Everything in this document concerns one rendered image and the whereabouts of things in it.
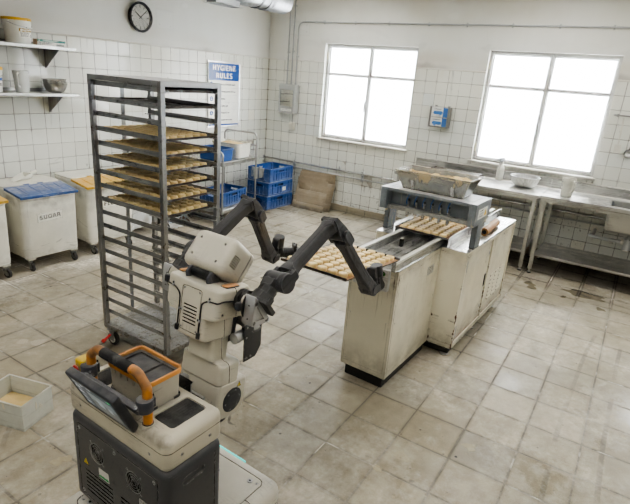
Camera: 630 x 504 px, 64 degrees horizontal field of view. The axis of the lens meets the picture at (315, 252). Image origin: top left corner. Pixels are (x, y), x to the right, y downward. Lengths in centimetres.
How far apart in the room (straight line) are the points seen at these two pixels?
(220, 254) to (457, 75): 539
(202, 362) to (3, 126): 407
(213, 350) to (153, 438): 42
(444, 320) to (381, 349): 71
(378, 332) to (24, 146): 401
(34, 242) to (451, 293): 370
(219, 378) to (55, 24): 458
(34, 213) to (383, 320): 335
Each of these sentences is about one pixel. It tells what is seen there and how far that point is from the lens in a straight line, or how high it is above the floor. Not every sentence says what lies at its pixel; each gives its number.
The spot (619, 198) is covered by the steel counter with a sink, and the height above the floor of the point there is 88.
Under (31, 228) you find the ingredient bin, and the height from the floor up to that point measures 42.
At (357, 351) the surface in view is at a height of 21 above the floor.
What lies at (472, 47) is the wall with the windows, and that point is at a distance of 685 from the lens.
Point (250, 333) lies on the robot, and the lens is 203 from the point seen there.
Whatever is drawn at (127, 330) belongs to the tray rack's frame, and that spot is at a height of 15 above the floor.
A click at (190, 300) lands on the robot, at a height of 110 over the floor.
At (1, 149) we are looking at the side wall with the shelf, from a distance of 572.
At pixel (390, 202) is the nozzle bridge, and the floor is 105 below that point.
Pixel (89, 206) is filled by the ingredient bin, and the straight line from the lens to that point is 551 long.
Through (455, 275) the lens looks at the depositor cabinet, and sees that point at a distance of 369.
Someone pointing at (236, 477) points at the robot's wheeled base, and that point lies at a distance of 237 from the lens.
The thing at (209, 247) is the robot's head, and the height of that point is 128.
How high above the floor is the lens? 191
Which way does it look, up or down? 19 degrees down
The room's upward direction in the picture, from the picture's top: 5 degrees clockwise
